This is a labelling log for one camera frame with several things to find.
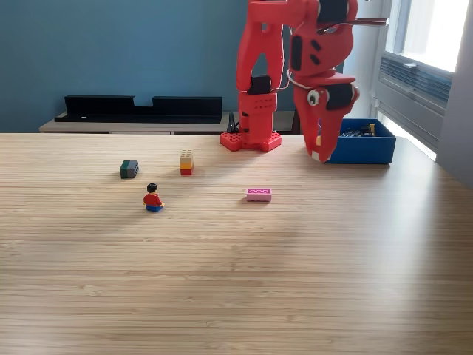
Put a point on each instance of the yellow red white brick stack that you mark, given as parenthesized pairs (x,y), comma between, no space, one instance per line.
(315,156)

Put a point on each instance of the yellow toy digger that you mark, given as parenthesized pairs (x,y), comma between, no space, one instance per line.
(371,128)

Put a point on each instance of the dark green grey brick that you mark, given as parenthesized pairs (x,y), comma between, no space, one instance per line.
(128,170)

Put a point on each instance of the blue plastic bin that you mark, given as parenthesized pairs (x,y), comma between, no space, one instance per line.
(366,149)

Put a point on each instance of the grey window vent unit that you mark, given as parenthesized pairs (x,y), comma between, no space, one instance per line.
(414,100)

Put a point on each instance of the pink flat brick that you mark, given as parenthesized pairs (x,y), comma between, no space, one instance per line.
(259,194)

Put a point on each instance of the window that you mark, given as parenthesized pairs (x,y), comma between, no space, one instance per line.
(428,37)

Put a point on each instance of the tan yellow red brick stack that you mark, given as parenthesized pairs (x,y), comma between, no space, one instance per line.
(186,162)

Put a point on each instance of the toy figure red shirt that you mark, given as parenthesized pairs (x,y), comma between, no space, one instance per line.
(152,199)

